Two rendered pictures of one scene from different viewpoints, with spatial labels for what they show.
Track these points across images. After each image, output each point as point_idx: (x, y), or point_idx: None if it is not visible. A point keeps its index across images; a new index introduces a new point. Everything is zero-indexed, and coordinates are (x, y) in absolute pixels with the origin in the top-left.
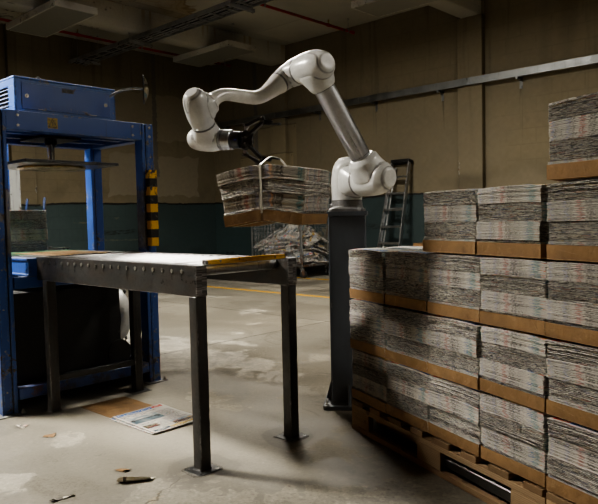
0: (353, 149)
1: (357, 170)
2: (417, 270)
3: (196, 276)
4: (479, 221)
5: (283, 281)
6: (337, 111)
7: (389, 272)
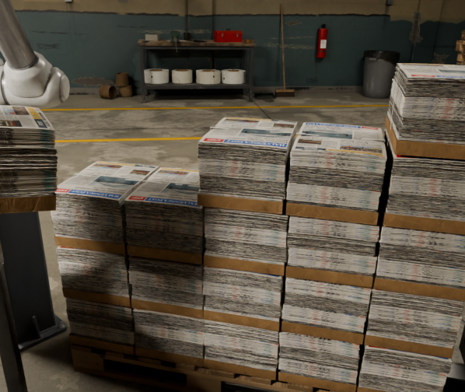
0: (19, 54)
1: (26, 82)
2: (184, 222)
3: None
4: (289, 182)
5: None
6: (0, 2)
7: (132, 222)
